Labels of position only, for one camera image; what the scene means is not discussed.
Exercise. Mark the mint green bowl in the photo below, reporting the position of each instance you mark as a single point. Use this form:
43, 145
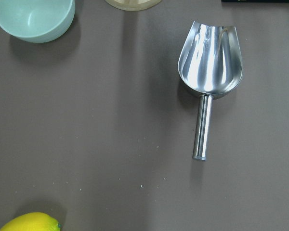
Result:
36, 21

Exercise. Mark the upper yellow lemon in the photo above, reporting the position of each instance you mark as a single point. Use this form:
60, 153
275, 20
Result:
35, 221

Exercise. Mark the steel ice scoop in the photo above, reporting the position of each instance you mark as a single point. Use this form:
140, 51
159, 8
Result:
210, 65

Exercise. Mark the black flat box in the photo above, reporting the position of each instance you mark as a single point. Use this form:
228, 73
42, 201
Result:
258, 1

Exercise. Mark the wooden stand with round base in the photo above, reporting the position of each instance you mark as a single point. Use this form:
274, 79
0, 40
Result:
133, 5

